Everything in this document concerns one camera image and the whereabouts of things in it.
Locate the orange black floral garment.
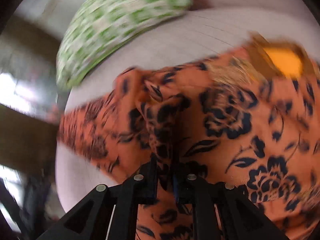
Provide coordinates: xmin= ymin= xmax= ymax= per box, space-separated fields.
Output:
xmin=58 ymin=47 xmax=319 ymax=239

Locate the orange yellow object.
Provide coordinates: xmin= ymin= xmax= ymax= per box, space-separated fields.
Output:
xmin=246 ymin=33 xmax=319 ymax=79

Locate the pink quilted bed cover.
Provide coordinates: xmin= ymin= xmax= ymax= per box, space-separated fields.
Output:
xmin=56 ymin=8 xmax=319 ymax=210

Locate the stained glass wooden door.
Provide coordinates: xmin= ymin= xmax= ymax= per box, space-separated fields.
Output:
xmin=1 ymin=15 xmax=60 ymax=239

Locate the green white checkered pillow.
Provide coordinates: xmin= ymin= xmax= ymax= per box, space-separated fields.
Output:
xmin=56 ymin=0 xmax=193 ymax=89

